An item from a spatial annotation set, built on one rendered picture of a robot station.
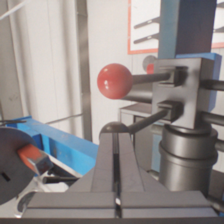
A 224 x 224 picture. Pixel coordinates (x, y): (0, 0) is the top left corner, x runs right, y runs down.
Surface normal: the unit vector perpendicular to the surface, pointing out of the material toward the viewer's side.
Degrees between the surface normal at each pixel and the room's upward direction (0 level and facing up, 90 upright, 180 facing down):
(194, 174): 124
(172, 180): 86
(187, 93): 90
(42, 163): 180
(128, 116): 90
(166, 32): 90
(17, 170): 180
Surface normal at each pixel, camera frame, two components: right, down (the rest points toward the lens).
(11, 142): 0.77, 0.15
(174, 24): -0.64, 0.20
